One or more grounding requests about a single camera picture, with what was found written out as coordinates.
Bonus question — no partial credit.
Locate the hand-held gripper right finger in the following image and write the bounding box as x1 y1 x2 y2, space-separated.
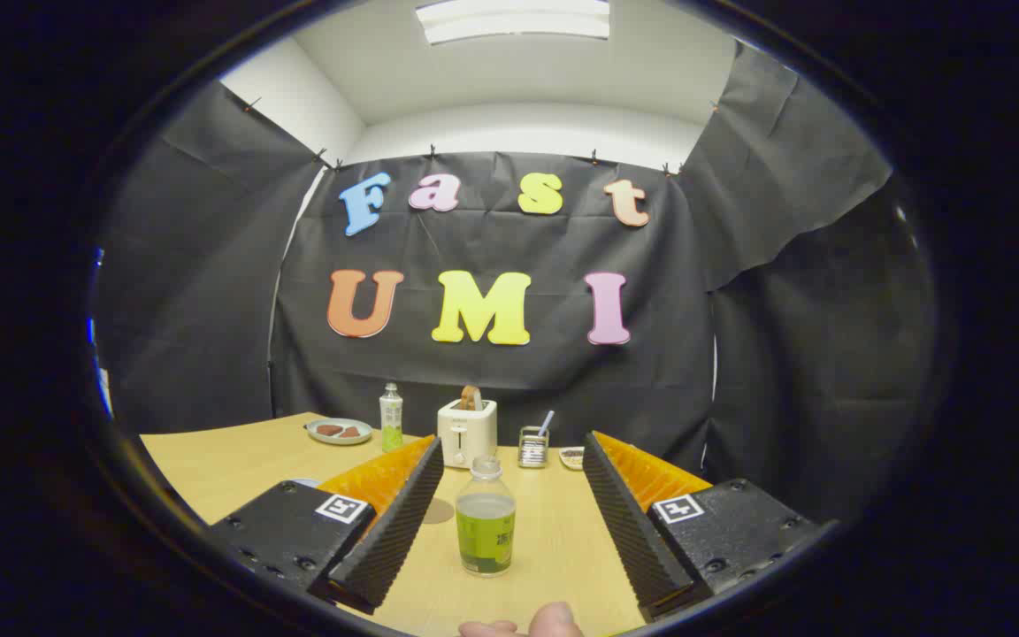
582 431 822 622

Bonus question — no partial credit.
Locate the wooden table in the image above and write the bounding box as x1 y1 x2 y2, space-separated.
140 411 714 637

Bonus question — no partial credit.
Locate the ceiling light panel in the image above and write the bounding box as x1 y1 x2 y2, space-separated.
415 0 611 46

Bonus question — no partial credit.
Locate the pale green plate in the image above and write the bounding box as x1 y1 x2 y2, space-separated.
306 418 373 446

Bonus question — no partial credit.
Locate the small capped green drink bottle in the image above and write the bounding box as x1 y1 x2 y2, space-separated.
379 382 404 453

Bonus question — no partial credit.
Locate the white toaster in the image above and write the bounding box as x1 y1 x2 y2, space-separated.
437 398 499 469

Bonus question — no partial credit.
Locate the metal wire utensil holder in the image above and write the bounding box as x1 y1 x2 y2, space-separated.
518 426 549 469

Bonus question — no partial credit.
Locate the green label juice bottle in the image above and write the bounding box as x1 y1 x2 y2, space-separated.
456 456 517 578

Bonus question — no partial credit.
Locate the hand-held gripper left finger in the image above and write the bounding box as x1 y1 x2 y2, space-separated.
209 434 446 616

